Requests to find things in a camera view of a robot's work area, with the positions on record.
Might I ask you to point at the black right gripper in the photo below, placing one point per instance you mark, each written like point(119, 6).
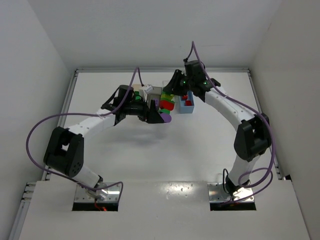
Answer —
point(175, 81)

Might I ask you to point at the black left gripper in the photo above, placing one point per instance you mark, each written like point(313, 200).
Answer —
point(147, 112)

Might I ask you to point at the purple rounded lego brick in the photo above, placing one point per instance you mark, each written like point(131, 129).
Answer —
point(166, 117)

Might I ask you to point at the red green lego stack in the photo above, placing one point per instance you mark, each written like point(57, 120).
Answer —
point(166, 103)

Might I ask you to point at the green lego brick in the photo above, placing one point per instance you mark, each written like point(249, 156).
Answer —
point(137, 96)

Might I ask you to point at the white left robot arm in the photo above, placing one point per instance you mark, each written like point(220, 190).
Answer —
point(65, 152)

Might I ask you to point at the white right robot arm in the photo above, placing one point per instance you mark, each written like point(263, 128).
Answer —
point(252, 136)

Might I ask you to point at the grey translucent bin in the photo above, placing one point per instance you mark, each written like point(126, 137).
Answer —
point(155, 94)

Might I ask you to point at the blue plastic bin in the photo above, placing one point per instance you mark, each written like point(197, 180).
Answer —
point(181, 108)

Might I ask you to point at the clear plastic bin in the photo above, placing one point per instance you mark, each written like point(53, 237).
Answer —
point(166, 83)

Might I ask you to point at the orange translucent bin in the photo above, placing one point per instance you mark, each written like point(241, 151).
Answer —
point(136, 87)

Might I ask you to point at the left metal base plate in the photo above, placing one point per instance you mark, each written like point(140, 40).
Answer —
point(109, 194)

